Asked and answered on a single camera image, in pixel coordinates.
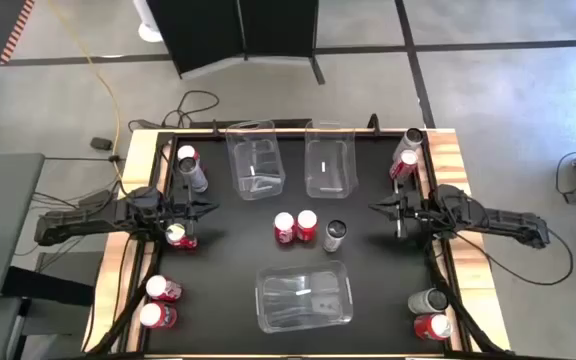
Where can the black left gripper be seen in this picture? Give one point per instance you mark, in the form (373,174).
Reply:
(175,210)

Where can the black perforated metal box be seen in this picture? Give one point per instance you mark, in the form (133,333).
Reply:
(268,123)

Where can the red Coca-Cola can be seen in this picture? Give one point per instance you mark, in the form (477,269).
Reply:
(164,288)
(284,227)
(403,164)
(186,242)

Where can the red Fanta soda can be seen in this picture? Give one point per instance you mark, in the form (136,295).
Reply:
(306,225)
(159,315)
(432,326)
(187,151)

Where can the black clamp bracket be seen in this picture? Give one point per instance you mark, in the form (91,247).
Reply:
(214,129)
(374,125)

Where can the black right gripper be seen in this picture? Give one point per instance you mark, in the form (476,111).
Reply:
(410,209)

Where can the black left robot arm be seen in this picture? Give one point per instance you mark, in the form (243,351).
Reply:
(83,220)

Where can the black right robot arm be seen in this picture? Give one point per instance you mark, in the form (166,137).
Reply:
(493,220)

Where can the black frame strut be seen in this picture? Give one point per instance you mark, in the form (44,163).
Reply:
(120,312)
(468,322)

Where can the white fan base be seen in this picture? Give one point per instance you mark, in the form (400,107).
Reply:
(147,27)

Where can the white Celsius drink can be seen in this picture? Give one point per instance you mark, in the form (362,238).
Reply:
(411,137)
(334,235)
(428,301)
(195,179)

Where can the grey side table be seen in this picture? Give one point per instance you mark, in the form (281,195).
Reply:
(3,225)

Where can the black power adapter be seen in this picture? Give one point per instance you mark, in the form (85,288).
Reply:
(101,143)

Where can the clear plastic storage bin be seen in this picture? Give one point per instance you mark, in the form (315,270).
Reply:
(303,300)
(330,165)
(255,165)

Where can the black folding screen panel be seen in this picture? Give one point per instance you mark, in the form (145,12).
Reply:
(228,30)

